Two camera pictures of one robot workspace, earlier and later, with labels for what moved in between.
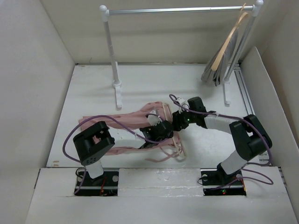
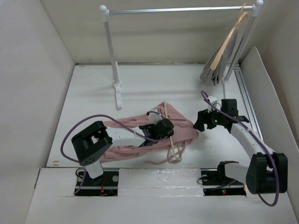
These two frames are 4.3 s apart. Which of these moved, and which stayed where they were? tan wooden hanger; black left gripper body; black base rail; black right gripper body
Moved: black right gripper body
Stayed: black base rail; tan wooden hanger; black left gripper body
